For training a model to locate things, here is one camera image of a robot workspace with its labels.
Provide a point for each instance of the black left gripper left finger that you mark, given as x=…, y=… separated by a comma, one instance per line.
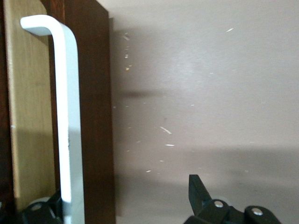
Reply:
x=38, y=213

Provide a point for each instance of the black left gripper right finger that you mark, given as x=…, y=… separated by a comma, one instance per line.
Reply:
x=210, y=207

